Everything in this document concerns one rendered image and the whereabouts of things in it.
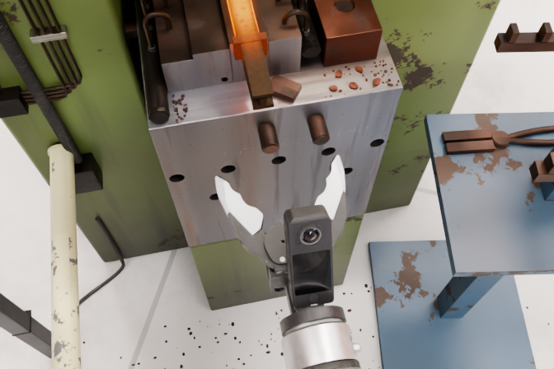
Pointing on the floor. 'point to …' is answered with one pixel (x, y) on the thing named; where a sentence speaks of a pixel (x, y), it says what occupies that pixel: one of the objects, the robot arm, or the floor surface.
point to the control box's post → (39, 342)
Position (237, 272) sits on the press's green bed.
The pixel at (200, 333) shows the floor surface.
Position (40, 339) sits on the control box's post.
